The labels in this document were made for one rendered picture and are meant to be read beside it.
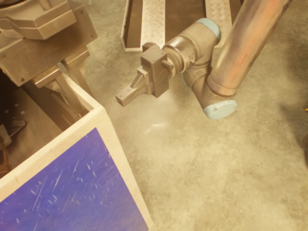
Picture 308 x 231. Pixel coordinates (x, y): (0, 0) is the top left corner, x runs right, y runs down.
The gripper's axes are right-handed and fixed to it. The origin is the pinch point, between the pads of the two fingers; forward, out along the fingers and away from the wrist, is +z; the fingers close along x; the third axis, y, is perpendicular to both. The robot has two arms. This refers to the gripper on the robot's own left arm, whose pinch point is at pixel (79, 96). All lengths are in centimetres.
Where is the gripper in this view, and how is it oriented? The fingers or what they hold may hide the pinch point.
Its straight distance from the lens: 43.6
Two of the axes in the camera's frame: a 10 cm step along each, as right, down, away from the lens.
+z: 2.1, 6.6, 7.2
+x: -7.1, 6.1, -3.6
